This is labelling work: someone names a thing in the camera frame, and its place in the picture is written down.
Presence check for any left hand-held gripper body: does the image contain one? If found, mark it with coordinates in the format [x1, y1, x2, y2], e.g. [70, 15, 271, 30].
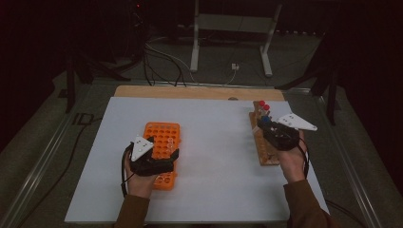
[128, 135, 176, 178]

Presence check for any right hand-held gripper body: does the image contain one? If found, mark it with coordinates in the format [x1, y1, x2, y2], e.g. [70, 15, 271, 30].
[263, 112, 318, 152]

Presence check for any orange plastic tube rack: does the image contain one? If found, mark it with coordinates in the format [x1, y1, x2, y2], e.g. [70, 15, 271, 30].
[143, 122, 182, 191]

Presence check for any wooden test tube rack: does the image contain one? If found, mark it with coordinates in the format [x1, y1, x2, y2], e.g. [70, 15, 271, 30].
[248, 101, 281, 166]

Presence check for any person's left hand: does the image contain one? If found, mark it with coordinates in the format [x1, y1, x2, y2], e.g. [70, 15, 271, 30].
[124, 151, 160, 200]

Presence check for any person's right hand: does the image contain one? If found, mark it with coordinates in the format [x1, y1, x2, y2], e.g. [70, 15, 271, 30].
[278, 130, 308, 184]

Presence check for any white table cover sheet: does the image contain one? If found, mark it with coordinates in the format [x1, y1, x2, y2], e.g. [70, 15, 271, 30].
[64, 96, 330, 224]

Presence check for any black tripod stand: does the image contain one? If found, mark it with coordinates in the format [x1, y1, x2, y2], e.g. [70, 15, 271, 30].
[275, 31, 340, 126]
[64, 47, 131, 114]

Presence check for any grey metal stand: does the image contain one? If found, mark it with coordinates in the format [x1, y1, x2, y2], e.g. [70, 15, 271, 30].
[189, 0, 283, 78]

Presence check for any dark device with red light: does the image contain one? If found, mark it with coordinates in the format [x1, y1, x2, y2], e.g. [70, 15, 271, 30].
[126, 0, 150, 63]

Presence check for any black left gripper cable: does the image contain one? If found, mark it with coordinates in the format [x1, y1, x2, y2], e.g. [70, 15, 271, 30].
[120, 142, 135, 198]

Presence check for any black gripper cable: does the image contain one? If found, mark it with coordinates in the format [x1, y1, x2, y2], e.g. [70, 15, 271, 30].
[297, 138, 311, 179]
[120, 142, 135, 198]

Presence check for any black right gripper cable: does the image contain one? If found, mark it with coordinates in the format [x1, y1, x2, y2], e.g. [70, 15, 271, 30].
[297, 138, 311, 179]

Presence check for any metal floor rail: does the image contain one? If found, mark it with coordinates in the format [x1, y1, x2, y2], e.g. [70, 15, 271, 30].
[0, 85, 93, 228]
[317, 94, 385, 228]

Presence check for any black floor cable bundle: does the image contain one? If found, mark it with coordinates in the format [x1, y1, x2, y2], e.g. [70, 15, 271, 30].
[142, 44, 188, 87]

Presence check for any white floor cable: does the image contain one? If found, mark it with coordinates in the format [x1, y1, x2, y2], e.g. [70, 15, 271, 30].
[145, 42, 199, 84]

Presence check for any long black floor cable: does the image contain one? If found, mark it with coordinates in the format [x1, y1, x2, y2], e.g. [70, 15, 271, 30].
[14, 117, 103, 228]

